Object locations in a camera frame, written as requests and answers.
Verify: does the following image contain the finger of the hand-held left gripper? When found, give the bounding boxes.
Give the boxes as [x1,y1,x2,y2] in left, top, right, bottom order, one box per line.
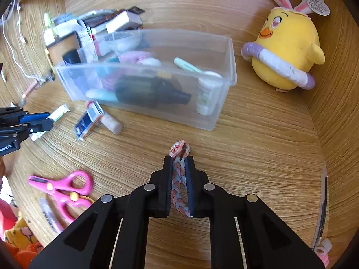
[0,107,52,125]
[0,119,54,141]

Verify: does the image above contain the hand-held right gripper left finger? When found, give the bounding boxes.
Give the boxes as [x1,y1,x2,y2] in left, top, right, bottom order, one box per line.
[28,155,173,269]

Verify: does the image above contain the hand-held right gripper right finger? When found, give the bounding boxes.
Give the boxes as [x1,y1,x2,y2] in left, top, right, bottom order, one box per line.
[186,156,326,269]

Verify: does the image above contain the braided cord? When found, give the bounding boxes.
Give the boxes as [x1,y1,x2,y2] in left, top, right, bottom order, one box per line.
[168,139,193,217]

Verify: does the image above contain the green and white packet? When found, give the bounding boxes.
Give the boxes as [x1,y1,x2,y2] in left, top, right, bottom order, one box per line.
[29,104,70,142]

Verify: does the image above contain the small white bottle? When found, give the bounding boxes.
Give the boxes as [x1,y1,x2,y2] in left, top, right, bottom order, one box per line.
[196,77,222,116]

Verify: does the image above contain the dark green bottle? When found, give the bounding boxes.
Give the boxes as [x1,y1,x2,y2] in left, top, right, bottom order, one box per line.
[114,74,192,108]

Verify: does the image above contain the light green pen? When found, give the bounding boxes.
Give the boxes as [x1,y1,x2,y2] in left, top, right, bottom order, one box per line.
[173,57,205,73]

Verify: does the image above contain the clear plastic storage bin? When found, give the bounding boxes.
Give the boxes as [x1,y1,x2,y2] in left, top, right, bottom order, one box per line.
[55,28,237,132]

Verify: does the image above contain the pink pen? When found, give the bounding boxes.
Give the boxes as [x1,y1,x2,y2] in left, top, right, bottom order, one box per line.
[21,81,40,104]

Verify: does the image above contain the blue card pack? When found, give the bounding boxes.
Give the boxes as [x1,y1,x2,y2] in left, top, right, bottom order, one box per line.
[74,101,105,141]

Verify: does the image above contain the pink scissors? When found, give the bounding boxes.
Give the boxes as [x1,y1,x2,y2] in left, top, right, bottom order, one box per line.
[27,170,94,222]

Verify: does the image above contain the pink patterned tube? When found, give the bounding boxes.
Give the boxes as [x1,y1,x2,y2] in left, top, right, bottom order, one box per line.
[85,100,123,135]

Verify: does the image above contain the pale green spray bottle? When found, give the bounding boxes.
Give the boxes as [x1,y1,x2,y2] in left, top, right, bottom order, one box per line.
[43,13,58,47]

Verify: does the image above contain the orange printed clothing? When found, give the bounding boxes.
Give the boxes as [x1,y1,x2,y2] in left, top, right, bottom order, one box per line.
[0,199,44,269]

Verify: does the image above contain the stack of papers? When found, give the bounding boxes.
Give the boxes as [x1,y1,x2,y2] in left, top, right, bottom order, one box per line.
[53,10,113,62]

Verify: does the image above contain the small white box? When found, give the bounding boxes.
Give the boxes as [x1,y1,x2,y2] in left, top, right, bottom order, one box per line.
[105,11,143,34]

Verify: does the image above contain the clear plastic strip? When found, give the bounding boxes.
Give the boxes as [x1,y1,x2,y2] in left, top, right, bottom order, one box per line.
[310,161,328,247]

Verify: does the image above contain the pink cat paw trinket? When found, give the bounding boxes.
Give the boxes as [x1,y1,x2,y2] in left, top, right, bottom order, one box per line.
[313,238,333,267]

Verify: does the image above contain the yellow chick plush toy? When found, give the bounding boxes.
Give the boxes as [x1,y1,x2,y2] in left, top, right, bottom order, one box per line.
[242,0,331,92]

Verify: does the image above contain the white charging cable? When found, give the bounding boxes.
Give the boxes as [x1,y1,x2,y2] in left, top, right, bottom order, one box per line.
[0,3,54,81]

